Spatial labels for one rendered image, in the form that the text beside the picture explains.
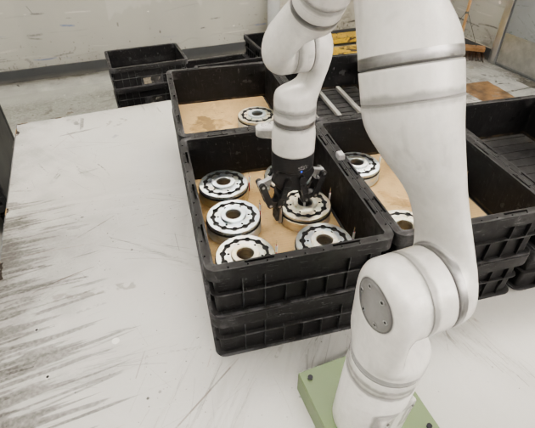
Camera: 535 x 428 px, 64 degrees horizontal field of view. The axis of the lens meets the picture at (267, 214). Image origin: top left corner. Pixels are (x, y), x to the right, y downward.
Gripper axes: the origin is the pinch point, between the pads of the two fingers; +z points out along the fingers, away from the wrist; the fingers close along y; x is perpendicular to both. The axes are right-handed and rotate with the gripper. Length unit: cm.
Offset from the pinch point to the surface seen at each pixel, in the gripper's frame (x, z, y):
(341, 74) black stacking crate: 54, -2, 42
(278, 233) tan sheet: -2.8, 2.3, -3.7
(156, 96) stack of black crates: 165, 44, -3
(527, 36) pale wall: 198, 55, 304
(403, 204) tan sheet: -4.2, 2.3, 24.0
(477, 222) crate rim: -22.5, -7.8, 22.7
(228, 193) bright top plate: 9.3, -0.6, -9.6
